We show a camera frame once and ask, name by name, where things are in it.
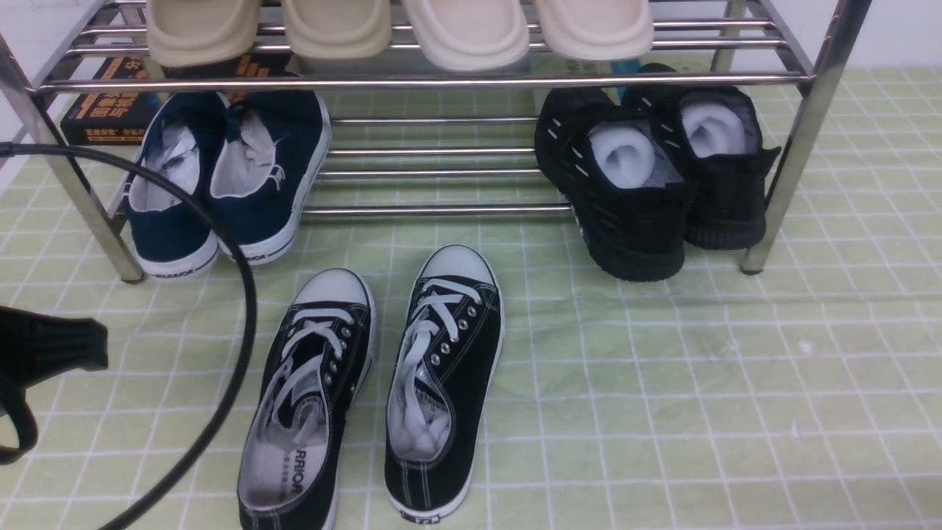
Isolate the silver metal shoe rack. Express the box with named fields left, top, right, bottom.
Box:
left=2, top=1, right=872, bottom=285

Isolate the black canvas sneaker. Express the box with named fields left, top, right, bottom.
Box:
left=236, top=268, right=376, bottom=529
left=384, top=244, right=506, bottom=526

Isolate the black orange book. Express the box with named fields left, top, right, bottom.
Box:
left=60, top=54, right=291, bottom=146

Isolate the beige slipper far left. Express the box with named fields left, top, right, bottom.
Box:
left=146, top=1, right=262, bottom=68

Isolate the navy canvas sneaker left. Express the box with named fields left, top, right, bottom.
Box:
left=124, top=93, right=228, bottom=280

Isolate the black knit sneaker left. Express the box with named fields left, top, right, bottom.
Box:
left=533, top=87, right=695, bottom=282

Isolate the black knit sneaker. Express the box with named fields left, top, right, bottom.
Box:
left=533, top=87, right=695, bottom=282
left=621, top=85, right=781, bottom=250

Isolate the green checkered floor mat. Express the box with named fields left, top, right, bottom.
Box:
left=1, top=69, right=941, bottom=529

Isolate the navy canvas sneaker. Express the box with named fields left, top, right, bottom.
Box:
left=124, top=93, right=228, bottom=280
left=208, top=90, right=332, bottom=266

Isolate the navy canvas sneaker right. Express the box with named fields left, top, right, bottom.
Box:
left=208, top=90, right=332, bottom=266

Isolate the beige slipper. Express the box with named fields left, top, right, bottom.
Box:
left=146, top=1, right=262, bottom=68
left=280, top=1, right=392, bottom=60

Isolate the black cable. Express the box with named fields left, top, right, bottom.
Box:
left=0, top=142, right=258, bottom=530

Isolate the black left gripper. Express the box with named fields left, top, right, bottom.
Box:
left=1, top=306, right=109, bottom=465

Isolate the black knit sneaker right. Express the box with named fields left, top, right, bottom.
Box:
left=621, top=85, right=781, bottom=250

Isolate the cream slipper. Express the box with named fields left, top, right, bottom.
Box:
left=534, top=1, right=655, bottom=61
left=401, top=1, right=531, bottom=71

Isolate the cream slipper far right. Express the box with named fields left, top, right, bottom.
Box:
left=534, top=1, right=655, bottom=61

